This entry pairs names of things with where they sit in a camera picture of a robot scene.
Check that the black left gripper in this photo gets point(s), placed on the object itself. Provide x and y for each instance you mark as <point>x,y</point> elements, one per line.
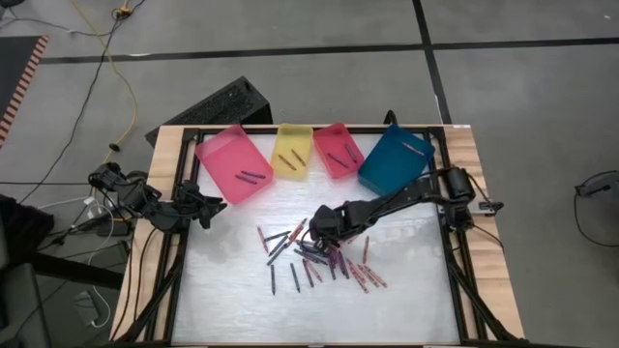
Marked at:
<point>191,205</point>

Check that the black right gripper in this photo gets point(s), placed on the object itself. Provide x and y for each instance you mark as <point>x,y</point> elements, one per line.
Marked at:
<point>331,222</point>

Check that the purple crayon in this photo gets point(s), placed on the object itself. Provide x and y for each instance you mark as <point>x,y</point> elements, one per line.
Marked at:
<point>308,273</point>
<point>332,269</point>
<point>254,174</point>
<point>332,253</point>
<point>246,179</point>
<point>343,265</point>

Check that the pink crayon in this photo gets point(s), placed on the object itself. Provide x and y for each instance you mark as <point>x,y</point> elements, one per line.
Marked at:
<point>375,276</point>
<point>357,276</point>
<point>412,148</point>
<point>315,271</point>
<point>366,250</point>
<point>368,276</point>

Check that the blue crayon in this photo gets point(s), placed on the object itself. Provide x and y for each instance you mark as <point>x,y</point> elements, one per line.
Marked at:
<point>295,278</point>
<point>273,280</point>
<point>310,256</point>
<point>278,246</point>
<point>351,153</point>
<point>309,250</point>
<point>276,236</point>
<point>337,160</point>
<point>277,255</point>

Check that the red crayon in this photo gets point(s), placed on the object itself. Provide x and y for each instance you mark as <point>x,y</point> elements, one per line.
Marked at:
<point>298,157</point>
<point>301,241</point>
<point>296,232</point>
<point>262,240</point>
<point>287,162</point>

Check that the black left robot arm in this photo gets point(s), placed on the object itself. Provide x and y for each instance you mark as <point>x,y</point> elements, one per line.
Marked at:
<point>130,193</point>

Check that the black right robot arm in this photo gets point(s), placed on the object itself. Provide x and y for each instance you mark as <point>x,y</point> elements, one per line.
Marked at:
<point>411,193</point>

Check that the large pink plastic bin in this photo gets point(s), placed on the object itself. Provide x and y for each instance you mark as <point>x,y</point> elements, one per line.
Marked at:
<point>227,154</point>

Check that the small red plastic bin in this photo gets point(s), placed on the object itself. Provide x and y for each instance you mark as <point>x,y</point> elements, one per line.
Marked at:
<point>329,140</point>

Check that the blue plastic bin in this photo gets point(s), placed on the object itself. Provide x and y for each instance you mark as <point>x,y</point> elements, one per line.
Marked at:
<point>392,159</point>

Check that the yellow plastic bin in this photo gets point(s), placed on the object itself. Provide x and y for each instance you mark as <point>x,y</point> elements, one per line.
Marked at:
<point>291,140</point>

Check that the black floor beam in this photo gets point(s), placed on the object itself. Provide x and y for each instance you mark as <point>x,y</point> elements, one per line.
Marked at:
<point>77,273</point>

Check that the dark bag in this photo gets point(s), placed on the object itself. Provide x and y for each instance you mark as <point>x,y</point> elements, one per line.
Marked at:
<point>24,222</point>

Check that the black mat with striped edge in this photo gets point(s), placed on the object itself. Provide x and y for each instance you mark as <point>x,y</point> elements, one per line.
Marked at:
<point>12,72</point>

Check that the black aluminium table frame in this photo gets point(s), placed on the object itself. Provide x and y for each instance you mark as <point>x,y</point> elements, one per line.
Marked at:
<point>172,299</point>

